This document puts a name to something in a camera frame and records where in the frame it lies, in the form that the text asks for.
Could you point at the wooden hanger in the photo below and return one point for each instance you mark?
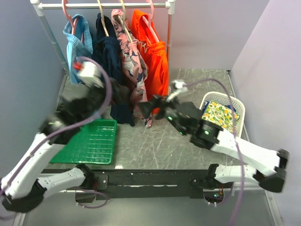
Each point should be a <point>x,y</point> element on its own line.
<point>102,18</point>
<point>124,21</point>

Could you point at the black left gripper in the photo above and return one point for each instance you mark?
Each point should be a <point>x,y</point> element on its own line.
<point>120,95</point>

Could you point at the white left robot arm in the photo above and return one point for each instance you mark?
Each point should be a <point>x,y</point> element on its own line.
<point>22,188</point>

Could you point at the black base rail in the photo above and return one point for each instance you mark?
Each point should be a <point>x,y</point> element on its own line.
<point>125,183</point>

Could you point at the lemon print shorts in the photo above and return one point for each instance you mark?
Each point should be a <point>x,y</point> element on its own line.
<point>218,114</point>

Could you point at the wooden hanger middle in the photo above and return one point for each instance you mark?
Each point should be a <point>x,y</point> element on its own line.
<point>124,21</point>

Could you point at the orange shorts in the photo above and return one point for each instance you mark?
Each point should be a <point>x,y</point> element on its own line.
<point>153,52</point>

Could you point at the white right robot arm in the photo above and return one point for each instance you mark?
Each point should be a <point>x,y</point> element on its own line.
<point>259,165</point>

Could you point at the wooden hanger left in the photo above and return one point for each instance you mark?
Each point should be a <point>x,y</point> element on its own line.
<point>102,18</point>

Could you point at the navy blue shorts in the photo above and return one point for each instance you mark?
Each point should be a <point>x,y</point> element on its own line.
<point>107,53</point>

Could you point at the pink hanger with orange shorts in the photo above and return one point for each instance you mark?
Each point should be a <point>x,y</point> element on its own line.
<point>149,21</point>

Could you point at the white plastic laundry basket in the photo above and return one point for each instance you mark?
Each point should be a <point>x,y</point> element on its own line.
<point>224,100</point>

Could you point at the green plastic tray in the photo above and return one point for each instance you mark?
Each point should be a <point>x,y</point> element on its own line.
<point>94,144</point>

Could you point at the pink floral shorts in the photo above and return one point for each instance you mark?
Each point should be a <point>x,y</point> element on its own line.
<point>133,65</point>

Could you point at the light blue shorts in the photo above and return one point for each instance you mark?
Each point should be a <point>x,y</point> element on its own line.
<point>79,44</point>

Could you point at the pink plastic hanger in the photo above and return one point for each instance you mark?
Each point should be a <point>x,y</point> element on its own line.
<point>74,29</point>

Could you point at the aluminium frame rail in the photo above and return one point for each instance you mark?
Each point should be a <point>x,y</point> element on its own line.
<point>270,197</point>

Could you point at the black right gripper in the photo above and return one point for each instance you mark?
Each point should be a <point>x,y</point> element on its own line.
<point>146,108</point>

